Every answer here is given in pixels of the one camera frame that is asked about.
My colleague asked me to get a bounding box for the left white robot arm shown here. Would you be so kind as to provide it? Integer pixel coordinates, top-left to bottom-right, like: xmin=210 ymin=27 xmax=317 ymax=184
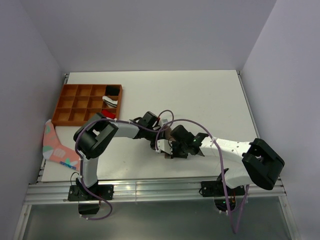
xmin=73 ymin=111 xmax=159 ymax=200

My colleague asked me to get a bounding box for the orange compartment tray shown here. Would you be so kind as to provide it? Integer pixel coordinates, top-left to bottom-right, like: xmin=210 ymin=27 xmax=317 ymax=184
xmin=51 ymin=84 xmax=123 ymax=127

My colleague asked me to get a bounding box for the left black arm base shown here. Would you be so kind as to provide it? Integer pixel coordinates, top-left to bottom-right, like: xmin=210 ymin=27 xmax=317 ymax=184
xmin=67 ymin=183 xmax=114 ymax=202

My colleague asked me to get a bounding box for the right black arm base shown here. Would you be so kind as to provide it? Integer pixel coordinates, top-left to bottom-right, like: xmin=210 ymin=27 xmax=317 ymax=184
xmin=198 ymin=179 xmax=237 ymax=198

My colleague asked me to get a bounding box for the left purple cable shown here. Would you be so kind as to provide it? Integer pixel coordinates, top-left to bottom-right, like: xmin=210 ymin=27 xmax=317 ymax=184
xmin=74 ymin=109 xmax=175 ymax=221

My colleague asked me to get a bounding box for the brown striped sock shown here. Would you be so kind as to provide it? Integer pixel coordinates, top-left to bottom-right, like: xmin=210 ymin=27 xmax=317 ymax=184
xmin=159 ymin=126 xmax=175 ymax=159

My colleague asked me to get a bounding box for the red christmas sock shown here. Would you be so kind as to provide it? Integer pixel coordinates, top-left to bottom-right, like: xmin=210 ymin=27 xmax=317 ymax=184
xmin=101 ymin=109 xmax=116 ymax=119

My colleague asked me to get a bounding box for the aluminium frame rail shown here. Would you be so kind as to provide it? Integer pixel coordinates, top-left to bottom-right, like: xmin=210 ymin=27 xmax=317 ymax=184
xmin=23 ymin=174 xmax=287 ymax=206

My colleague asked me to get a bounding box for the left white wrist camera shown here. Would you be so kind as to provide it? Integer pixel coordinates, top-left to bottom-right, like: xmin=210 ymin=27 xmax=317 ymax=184
xmin=158 ymin=118 xmax=168 ymax=127

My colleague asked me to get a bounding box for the white black rolled sock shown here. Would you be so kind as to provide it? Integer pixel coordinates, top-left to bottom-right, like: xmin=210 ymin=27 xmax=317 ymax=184
xmin=102 ymin=95 xmax=118 ymax=108

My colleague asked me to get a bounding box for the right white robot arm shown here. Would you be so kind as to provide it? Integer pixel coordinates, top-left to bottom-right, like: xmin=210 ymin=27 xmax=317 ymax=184
xmin=170 ymin=125 xmax=285 ymax=195

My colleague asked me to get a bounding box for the purple cable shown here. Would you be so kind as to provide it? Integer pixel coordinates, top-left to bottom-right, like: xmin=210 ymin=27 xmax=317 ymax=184
xmin=74 ymin=109 xmax=175 ymax=221
xmin=156 ymin=118 xmax=250 ymax=235

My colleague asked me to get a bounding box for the pink patterned sock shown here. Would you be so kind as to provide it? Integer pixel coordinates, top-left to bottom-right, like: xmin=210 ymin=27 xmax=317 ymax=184
xmin=42 ymin=119 xmax=80 ymax=172

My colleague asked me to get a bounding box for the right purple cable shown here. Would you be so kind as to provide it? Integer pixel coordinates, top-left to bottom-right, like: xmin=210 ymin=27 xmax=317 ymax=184
xmin=156 ymin=118 xmax=250 ymax=235

